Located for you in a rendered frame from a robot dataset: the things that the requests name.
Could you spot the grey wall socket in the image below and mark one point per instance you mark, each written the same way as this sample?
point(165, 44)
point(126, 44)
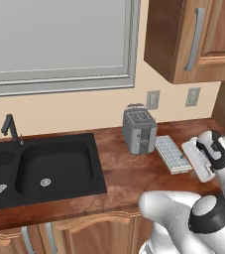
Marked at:
point(193, 97)
point(153, 100)

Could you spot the wooden wall cupboard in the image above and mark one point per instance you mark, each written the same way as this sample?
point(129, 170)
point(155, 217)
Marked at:
point(162, 33)

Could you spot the black double sink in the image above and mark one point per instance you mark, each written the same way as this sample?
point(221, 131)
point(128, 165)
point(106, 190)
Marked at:
point(57, 165)

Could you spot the grey toaster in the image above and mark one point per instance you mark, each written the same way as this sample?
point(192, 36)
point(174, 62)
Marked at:
point(138, 132)

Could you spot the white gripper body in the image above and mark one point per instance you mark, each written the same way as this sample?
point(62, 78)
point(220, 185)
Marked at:
point(196, 158)

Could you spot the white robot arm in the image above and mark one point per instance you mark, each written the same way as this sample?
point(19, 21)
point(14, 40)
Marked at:
point(170, 208)

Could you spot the grey framed window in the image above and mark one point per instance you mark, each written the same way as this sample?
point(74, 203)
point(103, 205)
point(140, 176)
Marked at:
point(57, 39)

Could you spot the wooden wall cupboard door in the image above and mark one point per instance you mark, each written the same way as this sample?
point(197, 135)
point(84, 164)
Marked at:
point(219, 36)

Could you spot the wooden base cupboard door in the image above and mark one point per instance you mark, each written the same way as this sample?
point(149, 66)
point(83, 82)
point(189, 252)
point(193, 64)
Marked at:
point(1, 243)
point(143, 231)
point(97, 236)

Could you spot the white ice cube tray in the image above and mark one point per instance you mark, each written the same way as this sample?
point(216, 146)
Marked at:
point(171, 153)

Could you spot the black tap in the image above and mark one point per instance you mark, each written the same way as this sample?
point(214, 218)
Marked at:
point(11, 127)

